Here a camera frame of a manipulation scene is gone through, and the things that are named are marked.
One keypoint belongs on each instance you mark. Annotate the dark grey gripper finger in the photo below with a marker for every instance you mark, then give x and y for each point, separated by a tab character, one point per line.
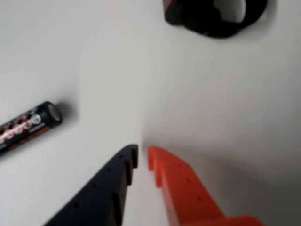
101	195

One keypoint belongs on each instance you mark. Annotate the black AAA battery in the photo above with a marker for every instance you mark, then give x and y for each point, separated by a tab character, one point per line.
28	127

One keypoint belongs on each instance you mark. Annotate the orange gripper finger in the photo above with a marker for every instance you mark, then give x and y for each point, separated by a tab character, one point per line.
185	193

